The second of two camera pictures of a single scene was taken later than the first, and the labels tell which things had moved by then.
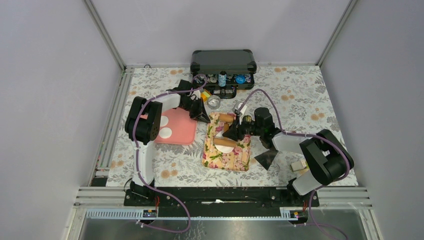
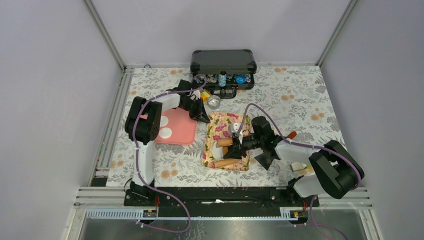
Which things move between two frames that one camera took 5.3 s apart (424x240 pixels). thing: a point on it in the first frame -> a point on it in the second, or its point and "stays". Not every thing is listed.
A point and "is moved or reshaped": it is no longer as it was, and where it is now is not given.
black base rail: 220,202 stays
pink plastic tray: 184,128 stays
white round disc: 223,149 is moved or reshaped
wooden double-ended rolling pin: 221,141 -> 224,143
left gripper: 200,114 stays
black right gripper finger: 236,131 -> 234,152
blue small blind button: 240,79 stays
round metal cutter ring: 214,102 stays
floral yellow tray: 237,160 stays
